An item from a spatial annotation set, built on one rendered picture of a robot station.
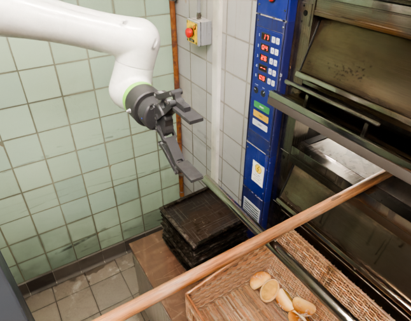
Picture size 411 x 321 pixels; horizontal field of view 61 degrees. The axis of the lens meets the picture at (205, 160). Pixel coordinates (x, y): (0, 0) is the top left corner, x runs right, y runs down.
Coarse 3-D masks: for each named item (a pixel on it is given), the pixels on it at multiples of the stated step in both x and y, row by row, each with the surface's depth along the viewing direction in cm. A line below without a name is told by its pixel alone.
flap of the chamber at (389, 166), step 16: (288, 96) 109; (304, 96) 111; (288, 112) 101; (320, 112) 100; (336, 112) 102; (320, 128) 93; (352, 128) 93; (384, 128) 96; (352, 144) 85; (384, 144) 86; (400, 144) 87; (368, 160) 82; (384, 160) 79; (400, 176) 77
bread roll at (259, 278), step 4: (260, 272) 145; (264, 272) 145; (252, 276) 144; (256, 276) 143; (260, 276) 142; (264, 276) 143; (268, 276) 144; (252, 280) 142; (256, 280) 142; (260, 280) 141; (264, 280) 142; (252, 284) 142; (256, 284) 141; (260, 284) 141; (252, 288) 142; (256, 288) 141
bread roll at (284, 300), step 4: (280, 292) 137; (284, 292) 137; (276, 296) 138; (280, 296) 136; (284, 296) 135; (288, 296) 136; (276, 300) 138; (280, 300) 136; (284, 300) 134; (288, 300) 134; (292, 300) 137; (280, 304) 135; (284, 304) 134; (288, 304) 133; (292, 304) 133; (284, 308) 134; (288, 308) 133; (292, 308) 133
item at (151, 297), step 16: (384, 176) 108; (352, 192) 101; (320, 208) 95; (288, 224) 90; (256, 240) 86; (272, 240) 88; (224, 256) 82; (240, 256) 83; (192, 272) 78; (208, 272) 79; (160, 288) 75; (176, 288) 76; (128, 304) 72; (144, 304) 72; (96, 320) 69; (112, 320) 69
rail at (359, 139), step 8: (272, 96) 106; (280, 96) 103; (288, 104) 101; (296, 104) 98; (304, 112) 96; (312, 112) 94; (320, 120) 92; (328, 120) 90; (336, 128) 88; (344, 128) 87; (352, 136) 85; (360, 136) 83; (360, 144) 83; (368, 144) 82; (376, 144) 81; (376, 152) 80; (384, 152) 79; (392, 152) 78; (392, 160) 77; (400, 160) 76; (408, 160) 75; (408, 168) 75
